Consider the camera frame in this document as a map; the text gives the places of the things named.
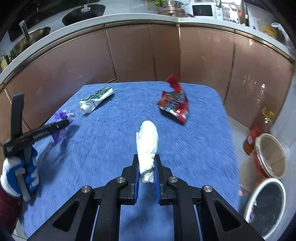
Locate white tissue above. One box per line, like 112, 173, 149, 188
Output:
136, 120, 159, 183

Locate purple white plastic bag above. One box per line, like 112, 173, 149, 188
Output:
52, 110, 76, 144

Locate dark red sleeve forearm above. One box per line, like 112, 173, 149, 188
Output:
1, 186, 21, 234

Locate brown lower kitchen cabinets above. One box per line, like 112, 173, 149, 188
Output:
1, 21, 294, 143

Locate blue white gloved left hand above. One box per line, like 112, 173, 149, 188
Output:
1, 147, 39, 198

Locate blue towel table cover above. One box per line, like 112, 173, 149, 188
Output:
21, 82, 239, 236

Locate green white toothpaste tube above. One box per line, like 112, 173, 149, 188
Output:
79, 87, 114, 114

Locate red snack bag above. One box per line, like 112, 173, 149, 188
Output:
157, 75, 189, 124

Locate white bin with black liner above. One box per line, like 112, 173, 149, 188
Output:
243, 178, 286, 240

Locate wooden rimmed waste basket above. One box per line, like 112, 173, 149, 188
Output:
253, 133, 287, 179

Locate cooking oil bottle yellow cap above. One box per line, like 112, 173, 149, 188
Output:
243, 107, 274, 156

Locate black wok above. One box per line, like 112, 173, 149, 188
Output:
62, 4, 106, 26

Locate copper pot with plant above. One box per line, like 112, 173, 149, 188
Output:
147, 1, 188, 18

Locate white microwave oven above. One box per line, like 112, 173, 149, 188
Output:
191, 2, 223, 20

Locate steel pot with handle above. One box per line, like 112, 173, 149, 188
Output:
11, 20, 51, 57

